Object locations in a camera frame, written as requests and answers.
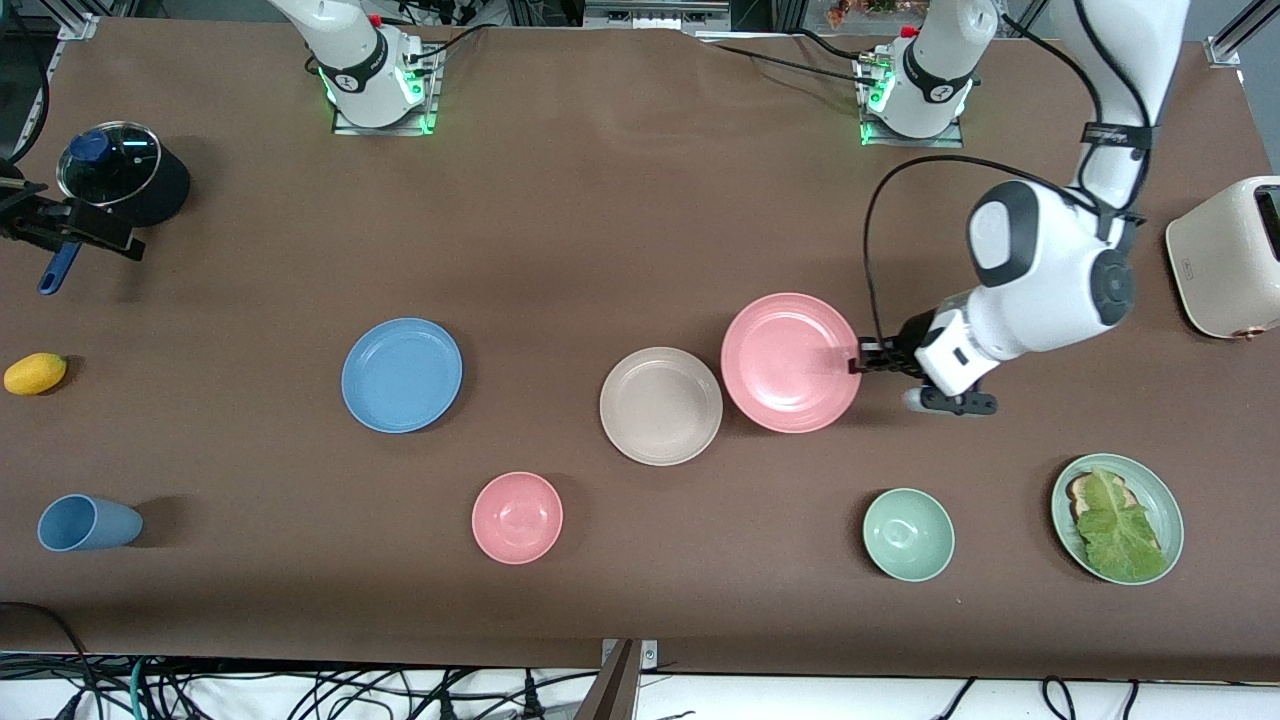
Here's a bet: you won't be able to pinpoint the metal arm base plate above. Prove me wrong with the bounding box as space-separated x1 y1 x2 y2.
333 45 442 136
858 52 966 149

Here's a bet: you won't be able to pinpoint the blue cup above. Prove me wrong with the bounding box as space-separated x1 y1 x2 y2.
37 494 144 553

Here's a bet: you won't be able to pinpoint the aluminium frame profile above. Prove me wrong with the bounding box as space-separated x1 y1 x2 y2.
20 0 101 151
1205 0 1280 69

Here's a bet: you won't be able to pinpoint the pink bowl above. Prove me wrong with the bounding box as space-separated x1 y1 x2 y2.
471 471 564 565

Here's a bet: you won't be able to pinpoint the black pot with blue handle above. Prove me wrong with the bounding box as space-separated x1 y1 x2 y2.
38 130 191 296

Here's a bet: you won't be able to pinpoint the beige plate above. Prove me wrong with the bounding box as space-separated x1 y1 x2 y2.
599 346 724 467

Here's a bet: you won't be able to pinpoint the brown table cover mat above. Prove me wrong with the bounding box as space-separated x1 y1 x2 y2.
0 15 1280 683

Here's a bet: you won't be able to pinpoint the green lettuce leaf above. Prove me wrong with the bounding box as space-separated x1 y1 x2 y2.
1075 466 1169 583

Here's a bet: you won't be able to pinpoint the blue plate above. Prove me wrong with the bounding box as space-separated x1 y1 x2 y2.
341 318 464 434

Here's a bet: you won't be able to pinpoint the black base cable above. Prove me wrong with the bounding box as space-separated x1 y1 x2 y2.
700 38 886 91
405 22 506 66
790 28 881 66

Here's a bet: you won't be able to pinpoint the dark brown beam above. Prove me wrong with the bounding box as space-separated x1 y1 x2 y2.
572 640 643 720

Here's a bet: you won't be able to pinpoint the orange artificial flowers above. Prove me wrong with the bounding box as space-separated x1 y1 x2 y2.
825 0 906 26

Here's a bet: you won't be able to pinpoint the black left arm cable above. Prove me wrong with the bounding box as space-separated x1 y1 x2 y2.
863 0 1153 346

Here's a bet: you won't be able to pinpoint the yellow lemon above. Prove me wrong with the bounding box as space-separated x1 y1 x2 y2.
3 352 68 396

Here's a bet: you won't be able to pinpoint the grey metal box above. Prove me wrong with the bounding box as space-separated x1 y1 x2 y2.
583 0 733 33

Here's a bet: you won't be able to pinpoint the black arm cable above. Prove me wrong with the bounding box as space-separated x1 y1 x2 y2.
8 18 51 166
863 0 1153 346

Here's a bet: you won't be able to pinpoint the toasted bread slice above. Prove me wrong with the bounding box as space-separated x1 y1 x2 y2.
1066 473 1136 521

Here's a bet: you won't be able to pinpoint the pink plate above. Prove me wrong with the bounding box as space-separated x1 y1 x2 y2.
720 292 863 435

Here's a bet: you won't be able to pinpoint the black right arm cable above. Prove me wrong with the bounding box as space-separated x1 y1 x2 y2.
8 18 51 166

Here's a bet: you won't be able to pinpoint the green bowl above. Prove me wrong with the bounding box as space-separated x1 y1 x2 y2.
862 487 956 583

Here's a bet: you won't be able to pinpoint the glass lid with blue knob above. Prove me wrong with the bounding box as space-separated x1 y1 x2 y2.
57 122 161 206

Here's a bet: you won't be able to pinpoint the beige toaster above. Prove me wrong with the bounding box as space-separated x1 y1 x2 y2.
1165 175 1280 341

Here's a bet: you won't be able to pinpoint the green plate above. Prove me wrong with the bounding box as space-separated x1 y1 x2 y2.
1050 453 1185 586

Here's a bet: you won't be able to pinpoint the metal table bracket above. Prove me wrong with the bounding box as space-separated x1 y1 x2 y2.
600 638 661 671

